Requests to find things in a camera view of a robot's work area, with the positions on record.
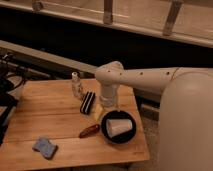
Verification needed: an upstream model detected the black round plate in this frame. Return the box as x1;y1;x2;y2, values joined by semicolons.
101;110;136;144

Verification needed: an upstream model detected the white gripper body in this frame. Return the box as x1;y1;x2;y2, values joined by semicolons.
100;85;119;107

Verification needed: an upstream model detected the black equipment with cables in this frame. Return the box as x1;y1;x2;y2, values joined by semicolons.
0;53;26;145

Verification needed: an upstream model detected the white paper cup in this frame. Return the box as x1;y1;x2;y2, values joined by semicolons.
106;119;133;138

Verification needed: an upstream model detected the clear plastic bottle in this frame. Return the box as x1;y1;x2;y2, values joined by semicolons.
72;72;84;100

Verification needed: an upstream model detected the blue sponge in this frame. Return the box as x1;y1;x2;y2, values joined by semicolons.
32;137;58;160

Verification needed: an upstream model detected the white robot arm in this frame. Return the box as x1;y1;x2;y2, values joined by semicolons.
95;61;213;171

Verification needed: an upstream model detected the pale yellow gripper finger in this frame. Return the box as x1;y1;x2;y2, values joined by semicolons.
94;104;104;121

